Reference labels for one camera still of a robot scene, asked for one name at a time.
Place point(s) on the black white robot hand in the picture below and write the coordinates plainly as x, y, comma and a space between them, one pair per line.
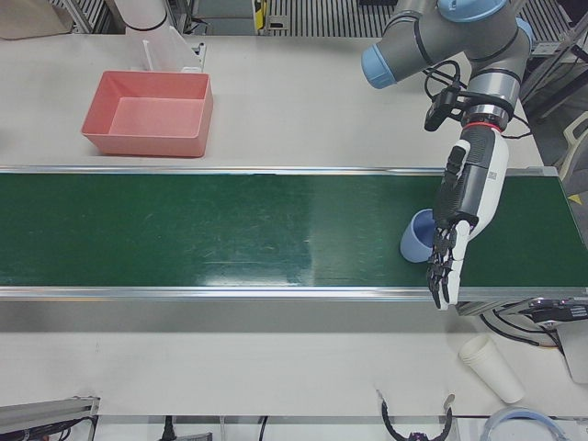
487, 174

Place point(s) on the blue plastic cup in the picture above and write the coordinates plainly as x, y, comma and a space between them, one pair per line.
415, 241

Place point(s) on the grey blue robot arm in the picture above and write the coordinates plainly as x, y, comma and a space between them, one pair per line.
441, 37

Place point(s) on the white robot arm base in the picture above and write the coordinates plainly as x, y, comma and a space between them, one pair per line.
140, 14

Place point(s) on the white paper cup stack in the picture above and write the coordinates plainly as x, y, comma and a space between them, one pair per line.
494, 369

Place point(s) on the pink plastic box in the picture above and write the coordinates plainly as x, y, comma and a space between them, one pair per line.
151, 115

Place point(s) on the white chair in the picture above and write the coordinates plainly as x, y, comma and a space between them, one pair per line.
576, 142

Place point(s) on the black electronic device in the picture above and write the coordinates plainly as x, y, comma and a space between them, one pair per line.
558, 310

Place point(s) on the grey metal plate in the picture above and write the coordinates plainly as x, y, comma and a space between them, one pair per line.
576, 349

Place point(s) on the black curved band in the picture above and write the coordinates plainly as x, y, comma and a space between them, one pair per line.
385, 413

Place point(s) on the green conveyor belt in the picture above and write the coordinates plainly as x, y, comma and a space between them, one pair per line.
184, 225

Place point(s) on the brown cardboard sheet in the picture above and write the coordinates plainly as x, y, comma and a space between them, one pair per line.
32, 18

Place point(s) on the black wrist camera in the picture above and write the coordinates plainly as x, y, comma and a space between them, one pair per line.
440, 108

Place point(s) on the yellow black post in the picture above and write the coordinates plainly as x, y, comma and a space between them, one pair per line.
261, 14

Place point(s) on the aluminium extrusion frame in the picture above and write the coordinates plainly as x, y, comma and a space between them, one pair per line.
46, 413

